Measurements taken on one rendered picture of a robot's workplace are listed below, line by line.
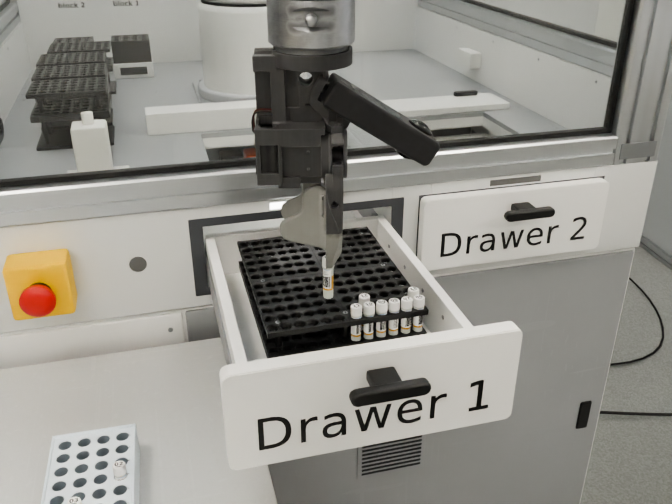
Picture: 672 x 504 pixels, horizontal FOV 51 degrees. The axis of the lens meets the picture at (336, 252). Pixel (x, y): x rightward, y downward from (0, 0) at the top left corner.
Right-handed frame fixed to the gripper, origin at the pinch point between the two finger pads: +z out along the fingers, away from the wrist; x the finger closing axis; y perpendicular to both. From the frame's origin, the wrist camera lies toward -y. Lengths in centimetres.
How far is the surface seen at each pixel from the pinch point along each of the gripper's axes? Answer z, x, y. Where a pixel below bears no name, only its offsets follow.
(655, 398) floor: 99, -95, -96
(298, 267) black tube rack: 8.2, -11.9, 4.1
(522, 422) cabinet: 50, -32, -34
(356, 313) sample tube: 7.5, -0.3, -2.2
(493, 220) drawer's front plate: 9.6, -27.6, -23.4
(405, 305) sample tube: 7.4, -1.6, -7.5
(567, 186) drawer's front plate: 5.6, -30.2, -34.3
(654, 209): 82, -192, -135
